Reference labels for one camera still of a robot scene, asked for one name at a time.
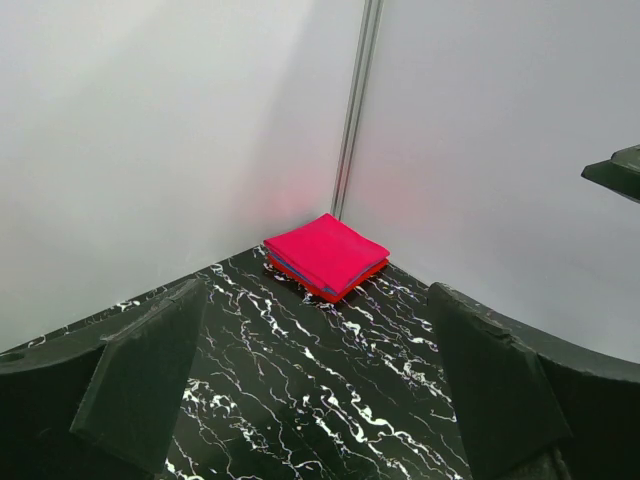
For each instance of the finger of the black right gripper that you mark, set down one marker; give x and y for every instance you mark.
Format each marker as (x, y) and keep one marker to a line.
(620, 173)

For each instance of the folded red t-shirt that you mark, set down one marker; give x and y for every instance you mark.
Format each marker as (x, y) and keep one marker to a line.
(330, 299)

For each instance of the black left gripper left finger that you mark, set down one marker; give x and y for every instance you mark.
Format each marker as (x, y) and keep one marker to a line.
(101, 402)

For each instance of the folded blue t-shirt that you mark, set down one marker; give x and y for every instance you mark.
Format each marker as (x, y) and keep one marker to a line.
(326, 291)

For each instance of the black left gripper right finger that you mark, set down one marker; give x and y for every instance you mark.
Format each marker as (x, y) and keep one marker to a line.
(530, 405)

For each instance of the folded magenta t-shirt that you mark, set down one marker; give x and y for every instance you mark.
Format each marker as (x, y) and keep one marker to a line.
(326, 251)

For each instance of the aluminium corner post right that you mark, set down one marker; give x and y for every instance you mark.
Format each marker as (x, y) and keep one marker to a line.
(367, 40)

